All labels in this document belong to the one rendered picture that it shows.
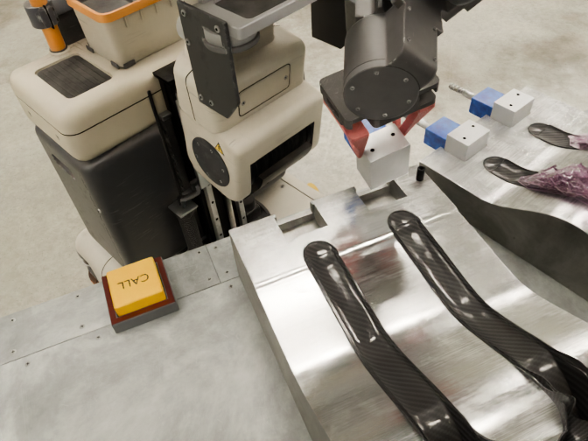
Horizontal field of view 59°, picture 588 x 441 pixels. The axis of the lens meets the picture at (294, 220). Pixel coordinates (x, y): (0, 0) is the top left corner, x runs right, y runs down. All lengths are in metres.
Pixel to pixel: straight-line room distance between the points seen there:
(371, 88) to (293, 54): 0.55
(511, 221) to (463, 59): 2.03
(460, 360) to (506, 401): 0.06
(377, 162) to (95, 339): 0.40
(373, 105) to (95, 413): 0.44
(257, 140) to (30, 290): 1.19
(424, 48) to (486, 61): 2.29
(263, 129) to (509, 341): 0.55
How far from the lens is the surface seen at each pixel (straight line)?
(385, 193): 0.69
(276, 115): 0.93
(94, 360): 0.68
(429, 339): 0.54
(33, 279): 1.93
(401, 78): 0.40
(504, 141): 0.82
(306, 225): 0.65
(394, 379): 0.51
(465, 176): 0.74
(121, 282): 0.68
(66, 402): 0.66
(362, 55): 0.40
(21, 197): 2.25
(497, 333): 0.55
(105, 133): 1.09
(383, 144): 0.59
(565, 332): 0.54
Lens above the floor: 1.35
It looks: 48 degrees down
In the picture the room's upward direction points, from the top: 5 degrees counter-clockwise
